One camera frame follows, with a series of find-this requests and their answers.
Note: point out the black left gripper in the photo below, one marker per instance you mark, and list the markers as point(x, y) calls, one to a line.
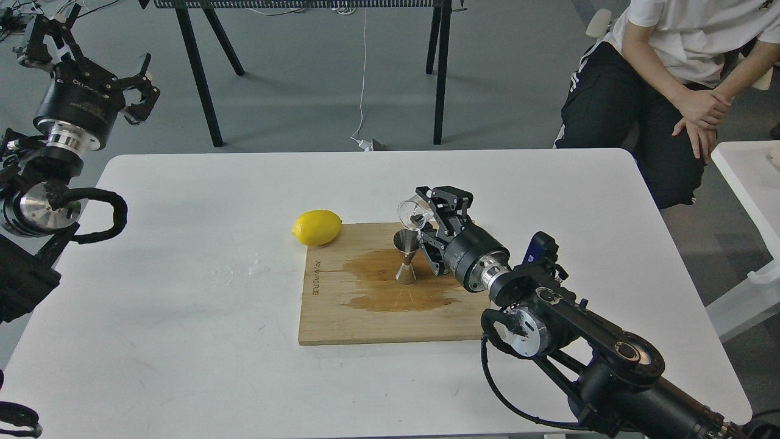
point(75, 94)

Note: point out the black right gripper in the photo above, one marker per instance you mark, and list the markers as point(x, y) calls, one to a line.
point(468, 252)

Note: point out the clear glass measuring cup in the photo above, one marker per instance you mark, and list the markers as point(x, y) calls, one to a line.
point(414, 213)

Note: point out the steel double jigger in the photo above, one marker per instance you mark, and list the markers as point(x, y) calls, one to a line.
point(407, 242)

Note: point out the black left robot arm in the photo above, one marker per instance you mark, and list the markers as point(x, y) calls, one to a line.
point(38, 202)

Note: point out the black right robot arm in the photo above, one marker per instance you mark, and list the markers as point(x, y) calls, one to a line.
point(612, 378)

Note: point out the wooden cutting board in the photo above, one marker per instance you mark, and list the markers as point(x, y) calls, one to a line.
point(350, 294)

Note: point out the yellow lemon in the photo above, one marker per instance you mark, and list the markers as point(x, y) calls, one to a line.
point(316, 227)

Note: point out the seated person white shirt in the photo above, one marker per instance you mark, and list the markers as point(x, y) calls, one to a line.
point(669, 70)

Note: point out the black metal frame table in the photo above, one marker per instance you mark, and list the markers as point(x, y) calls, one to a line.
point(313, 56)

